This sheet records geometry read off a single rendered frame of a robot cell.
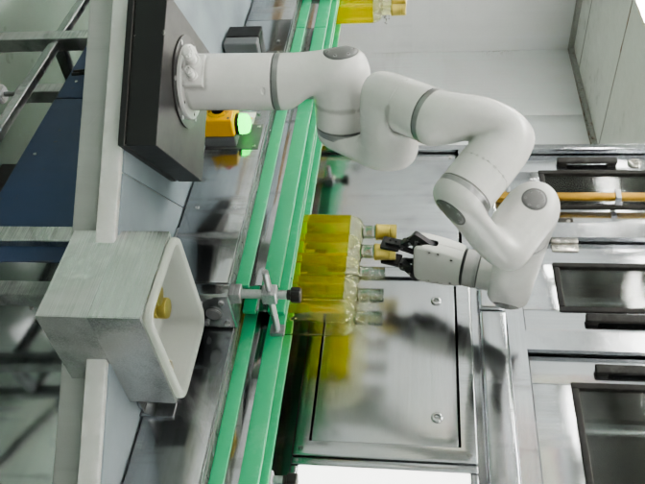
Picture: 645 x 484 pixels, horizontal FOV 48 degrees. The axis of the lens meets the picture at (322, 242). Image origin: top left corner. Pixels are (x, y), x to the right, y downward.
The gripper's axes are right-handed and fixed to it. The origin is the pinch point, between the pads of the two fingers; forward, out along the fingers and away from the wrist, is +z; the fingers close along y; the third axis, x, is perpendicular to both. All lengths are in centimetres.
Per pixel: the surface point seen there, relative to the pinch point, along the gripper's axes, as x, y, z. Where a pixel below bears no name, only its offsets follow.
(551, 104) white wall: -502, -302, 4
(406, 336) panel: 10.6, -13.0, -6.3
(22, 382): 44, -16, 68
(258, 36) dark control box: -36, 24, 43
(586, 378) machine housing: 7.0, -17.2, -42.4
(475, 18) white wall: -574, -263, 94
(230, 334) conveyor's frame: 32.9, 5.3, 20.0
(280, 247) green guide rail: 16.8, 13.3, 16.0
